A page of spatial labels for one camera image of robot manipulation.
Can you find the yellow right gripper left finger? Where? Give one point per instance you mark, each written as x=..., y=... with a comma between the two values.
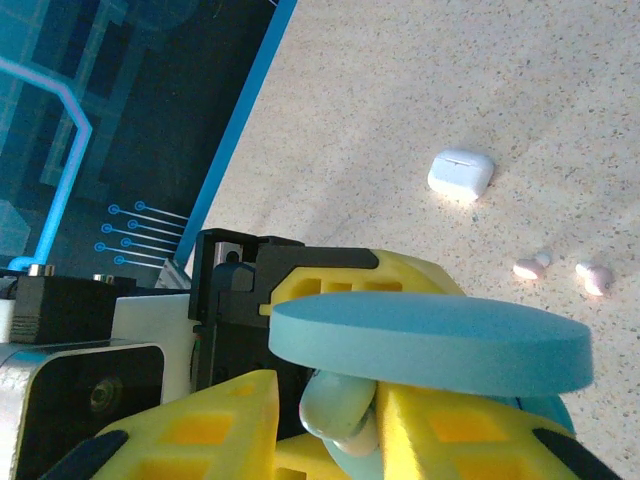
x=200, y=435

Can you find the white earbud charging case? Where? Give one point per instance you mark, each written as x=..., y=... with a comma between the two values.
x=460, y=172

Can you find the aluminium table side rail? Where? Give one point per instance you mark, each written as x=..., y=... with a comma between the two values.
x=172, y=274

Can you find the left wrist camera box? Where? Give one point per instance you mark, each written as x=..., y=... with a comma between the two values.
x=75, y=375

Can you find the blue earbud charging case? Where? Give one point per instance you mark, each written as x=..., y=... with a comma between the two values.
x=425, y=340

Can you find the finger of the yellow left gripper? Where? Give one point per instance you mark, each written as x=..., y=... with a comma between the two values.
x=400, y=275
x=305, y=460

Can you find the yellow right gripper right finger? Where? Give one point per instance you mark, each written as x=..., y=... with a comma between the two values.
x=475, y=445

